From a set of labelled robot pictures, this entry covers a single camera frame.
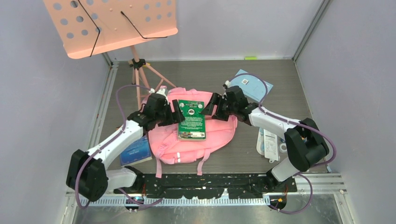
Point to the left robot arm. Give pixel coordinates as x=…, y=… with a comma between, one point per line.
x=88, y=173

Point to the clear tape roll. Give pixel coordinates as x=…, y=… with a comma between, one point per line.
x=283, y=148

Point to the green tape strip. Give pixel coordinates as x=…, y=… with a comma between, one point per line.
x=250, y=58

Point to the blue orange paperback book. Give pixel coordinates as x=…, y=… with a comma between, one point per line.
x=137, y=152

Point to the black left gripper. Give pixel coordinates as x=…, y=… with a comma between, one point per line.
x=175, y=117

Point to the pink music stand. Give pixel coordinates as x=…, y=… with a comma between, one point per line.
x=91, y=27

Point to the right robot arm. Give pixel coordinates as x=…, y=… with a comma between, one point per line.
x=305, y=145

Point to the green paperback book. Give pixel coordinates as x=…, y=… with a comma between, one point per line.
x=193, y=127

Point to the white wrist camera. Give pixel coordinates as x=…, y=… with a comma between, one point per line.
x=159, y=91
x=226, y=85

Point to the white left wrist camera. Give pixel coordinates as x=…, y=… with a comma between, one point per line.
x=159, y=91

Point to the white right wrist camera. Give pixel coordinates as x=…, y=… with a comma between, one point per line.
x=226, y=85

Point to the pink student backpack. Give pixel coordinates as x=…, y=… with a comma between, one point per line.
x=169, y=149

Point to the white packaged toothbrush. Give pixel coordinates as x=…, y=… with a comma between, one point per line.
x=267, y=145

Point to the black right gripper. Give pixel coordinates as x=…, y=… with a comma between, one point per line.
x=215, y=100

